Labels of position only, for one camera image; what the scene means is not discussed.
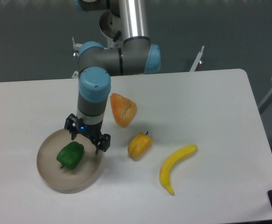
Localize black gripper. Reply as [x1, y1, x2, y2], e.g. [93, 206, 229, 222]
[64, 113, 111, 154]

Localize green bell pepper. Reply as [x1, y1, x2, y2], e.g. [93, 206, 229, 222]
[56, 141, 84, 170]

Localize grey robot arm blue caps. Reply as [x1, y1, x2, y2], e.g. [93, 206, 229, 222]
[64, 0, 161, 152]

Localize beige round plate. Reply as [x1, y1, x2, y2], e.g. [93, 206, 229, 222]
[36, 129, 104, 194]

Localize yellow bell pepper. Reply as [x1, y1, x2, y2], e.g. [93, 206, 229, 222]
[127, 131, 153, 160]

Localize orange bread slice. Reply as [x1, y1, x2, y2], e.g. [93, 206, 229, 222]
[110, 93, 137, 127]

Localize yellow banana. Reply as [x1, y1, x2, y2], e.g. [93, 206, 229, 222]
[159, 144, 198, 196]

